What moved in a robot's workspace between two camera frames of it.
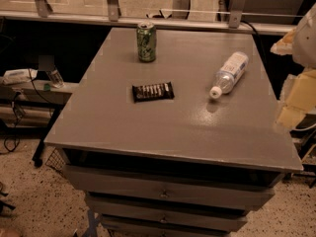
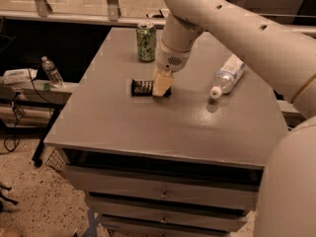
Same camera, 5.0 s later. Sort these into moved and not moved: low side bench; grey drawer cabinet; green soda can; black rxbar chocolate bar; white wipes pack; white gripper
Moved: white gripper; black rxbar chocolate bar
Not moved: grey drawer cabinet; white wipes pack; low side bench; green soda can
